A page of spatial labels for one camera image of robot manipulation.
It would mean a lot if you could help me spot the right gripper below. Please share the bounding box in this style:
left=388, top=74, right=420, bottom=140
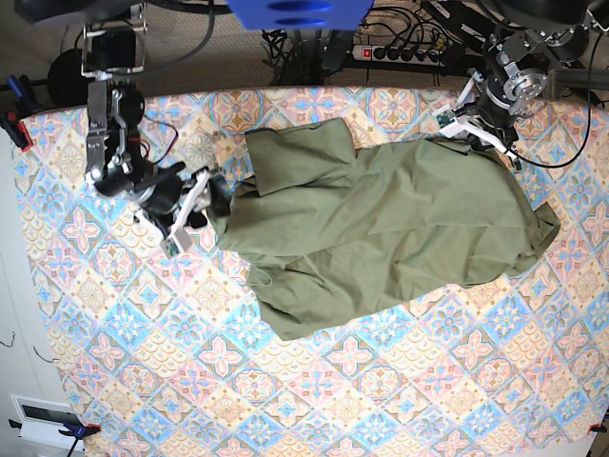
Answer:
left=134, top=168, right=224, bottom=255

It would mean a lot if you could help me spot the orange clamp lower right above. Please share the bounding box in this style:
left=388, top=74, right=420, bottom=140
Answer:
left=588, top=423, right=608, bottom=433

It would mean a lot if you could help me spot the blue clamp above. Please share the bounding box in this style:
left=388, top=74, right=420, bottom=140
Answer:
left=8, top=418, right=102, bottom=453
left=1, top=75, right=34, bottom=151

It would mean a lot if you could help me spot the green t-shirt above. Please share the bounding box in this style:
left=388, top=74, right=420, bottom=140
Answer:
left=211, top=118, right=560, bottom=341

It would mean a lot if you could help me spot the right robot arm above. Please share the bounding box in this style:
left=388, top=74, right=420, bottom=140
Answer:
left=14, top=1, right=230, bottom=258

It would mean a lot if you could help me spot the blue clamp lower left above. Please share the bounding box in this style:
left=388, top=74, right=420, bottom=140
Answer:
left=8, top=418, right=102, bottom=453

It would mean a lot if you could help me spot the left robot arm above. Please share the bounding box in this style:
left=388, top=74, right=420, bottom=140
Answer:
left=439, top=1, right=608, bottom=167

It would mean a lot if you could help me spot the white power strip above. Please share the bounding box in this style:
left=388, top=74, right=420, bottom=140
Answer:
left=351, top=45, right=442, bottom=65

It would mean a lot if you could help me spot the black round stool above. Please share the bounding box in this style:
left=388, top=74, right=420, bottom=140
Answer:
left=47, top=49, right=90, bottom=108

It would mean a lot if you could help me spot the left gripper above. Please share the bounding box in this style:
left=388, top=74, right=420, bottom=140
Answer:
left=452, top=74, right=521, bottom=171

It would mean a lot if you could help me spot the patterned tablecloth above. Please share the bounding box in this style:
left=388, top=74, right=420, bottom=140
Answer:
left=11, top=102, right=608, bottom=456

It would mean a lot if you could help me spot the blue clamp upper left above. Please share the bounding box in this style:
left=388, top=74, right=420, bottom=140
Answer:
left=1, top=75, right=34, bottom=151

